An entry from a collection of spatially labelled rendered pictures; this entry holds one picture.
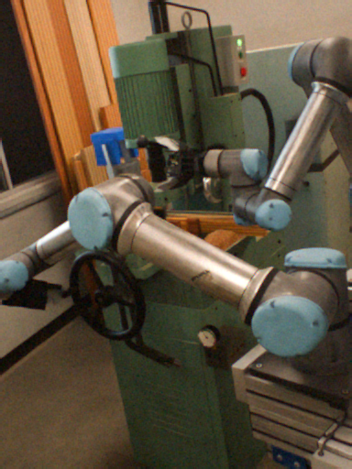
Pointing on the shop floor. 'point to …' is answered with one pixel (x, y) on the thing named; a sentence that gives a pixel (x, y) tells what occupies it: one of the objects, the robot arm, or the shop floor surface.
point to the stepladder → (111, 156)
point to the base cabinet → (185, 390)
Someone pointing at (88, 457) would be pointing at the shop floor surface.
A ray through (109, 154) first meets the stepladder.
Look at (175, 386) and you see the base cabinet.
